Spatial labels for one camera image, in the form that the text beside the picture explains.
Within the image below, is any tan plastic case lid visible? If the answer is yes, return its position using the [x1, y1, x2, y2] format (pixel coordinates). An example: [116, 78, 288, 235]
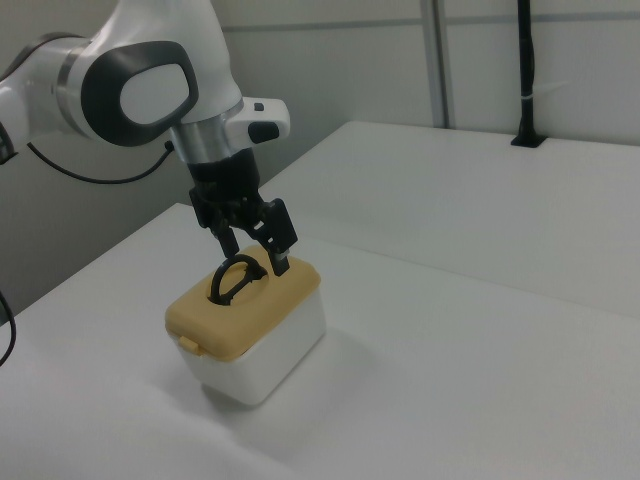
[165, 244, 321, 365]

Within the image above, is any black mounting pole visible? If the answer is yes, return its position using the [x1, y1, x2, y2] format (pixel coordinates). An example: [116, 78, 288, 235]
[509, 0, 547, 149]

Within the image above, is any black lid handle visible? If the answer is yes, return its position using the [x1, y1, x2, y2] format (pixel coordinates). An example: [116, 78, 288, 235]
[208, 253, 269, 306]

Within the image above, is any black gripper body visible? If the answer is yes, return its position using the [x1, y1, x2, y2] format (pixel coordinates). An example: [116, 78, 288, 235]
[188, 148, 266, 229]

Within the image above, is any white zip tie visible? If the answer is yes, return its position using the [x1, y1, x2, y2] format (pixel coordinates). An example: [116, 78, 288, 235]
[519, 81, 569, 102]

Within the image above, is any grey partition post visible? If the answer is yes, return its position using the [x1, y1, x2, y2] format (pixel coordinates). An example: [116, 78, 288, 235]
[427, 0, 454, 129]

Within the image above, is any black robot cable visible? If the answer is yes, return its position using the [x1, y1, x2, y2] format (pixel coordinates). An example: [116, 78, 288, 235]
[0, 141, 175, 369]

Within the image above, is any white plastic tool case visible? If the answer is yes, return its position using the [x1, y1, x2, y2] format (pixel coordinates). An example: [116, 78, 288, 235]
[172, 287, 327, 407]

